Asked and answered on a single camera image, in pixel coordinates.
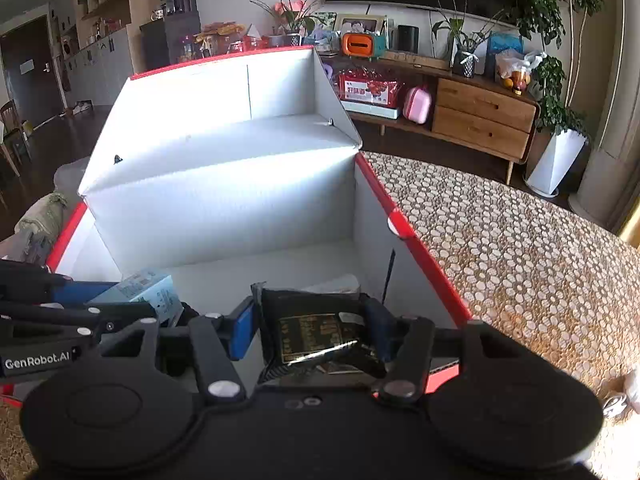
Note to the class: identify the olive green cloth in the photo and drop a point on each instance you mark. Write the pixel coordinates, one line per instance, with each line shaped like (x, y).
(42, 215)

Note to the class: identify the green plant in dotted pot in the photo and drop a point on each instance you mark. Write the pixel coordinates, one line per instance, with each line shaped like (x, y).
(465, 64)

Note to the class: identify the dark wooden door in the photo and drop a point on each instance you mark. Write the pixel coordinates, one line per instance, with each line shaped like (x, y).
(30, 75)

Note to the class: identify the wooden sideboard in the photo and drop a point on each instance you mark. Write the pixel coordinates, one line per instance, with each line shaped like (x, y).
(480, 115)

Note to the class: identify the black cabinet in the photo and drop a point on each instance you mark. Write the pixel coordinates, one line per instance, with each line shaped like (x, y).
(170, 35)

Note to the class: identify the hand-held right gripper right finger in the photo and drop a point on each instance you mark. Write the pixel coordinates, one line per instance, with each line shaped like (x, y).
(375, 322)

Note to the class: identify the wooden wall shelf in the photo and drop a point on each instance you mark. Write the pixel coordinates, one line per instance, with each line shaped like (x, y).
(102, 5)

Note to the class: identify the blue box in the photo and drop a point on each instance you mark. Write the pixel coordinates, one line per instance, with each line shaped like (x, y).
(505, 42)

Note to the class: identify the tall plant in white planter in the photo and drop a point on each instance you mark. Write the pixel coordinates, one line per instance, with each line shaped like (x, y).
(557, 160)

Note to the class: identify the red gift box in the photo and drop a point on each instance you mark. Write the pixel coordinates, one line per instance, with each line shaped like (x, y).
(370, 89)

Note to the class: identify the orange tissue box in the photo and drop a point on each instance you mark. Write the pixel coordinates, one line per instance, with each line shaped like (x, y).
(362, 45)

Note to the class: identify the wooden chair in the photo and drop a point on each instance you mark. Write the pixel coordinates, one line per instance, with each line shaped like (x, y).
(12, 130)

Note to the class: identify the white flat box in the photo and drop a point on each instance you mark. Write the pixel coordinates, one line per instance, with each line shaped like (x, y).
(370, 111)

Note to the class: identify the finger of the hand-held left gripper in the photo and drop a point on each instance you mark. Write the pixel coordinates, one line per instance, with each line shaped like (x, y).
(50, 317)
(80, 292)

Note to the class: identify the orange yellow packet pile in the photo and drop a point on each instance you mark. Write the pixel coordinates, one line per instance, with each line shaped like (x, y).
(220, 35)

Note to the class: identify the black speaker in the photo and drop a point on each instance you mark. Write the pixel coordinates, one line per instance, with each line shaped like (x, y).
(407, 39)

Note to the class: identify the wooden tray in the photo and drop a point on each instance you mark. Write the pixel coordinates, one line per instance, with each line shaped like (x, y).
(415, 60)

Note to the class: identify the white photo frame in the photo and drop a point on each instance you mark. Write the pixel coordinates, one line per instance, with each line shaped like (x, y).
(360, 24)

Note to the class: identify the small teal carton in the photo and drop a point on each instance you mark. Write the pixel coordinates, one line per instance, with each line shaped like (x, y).
(145, 290)

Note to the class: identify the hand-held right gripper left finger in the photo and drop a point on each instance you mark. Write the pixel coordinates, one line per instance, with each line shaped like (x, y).
(242, 327)

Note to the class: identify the dark snack packet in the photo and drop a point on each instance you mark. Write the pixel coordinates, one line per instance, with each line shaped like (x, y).
(310, 335)

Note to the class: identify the pink flowering potted plant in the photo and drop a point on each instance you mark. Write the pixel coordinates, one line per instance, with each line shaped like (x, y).
(292, 37)

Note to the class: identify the red cardboard box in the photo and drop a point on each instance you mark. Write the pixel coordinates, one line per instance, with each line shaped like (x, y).
(225, 185)

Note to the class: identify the pink case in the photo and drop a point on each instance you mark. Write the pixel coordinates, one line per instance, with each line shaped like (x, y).
(417, 105)

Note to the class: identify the plastic bag of fruit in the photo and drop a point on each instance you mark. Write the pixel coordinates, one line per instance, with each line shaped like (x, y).
(520, 72)

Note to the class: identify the yellow curtain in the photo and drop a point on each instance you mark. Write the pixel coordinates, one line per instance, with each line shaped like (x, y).
(631, 227)

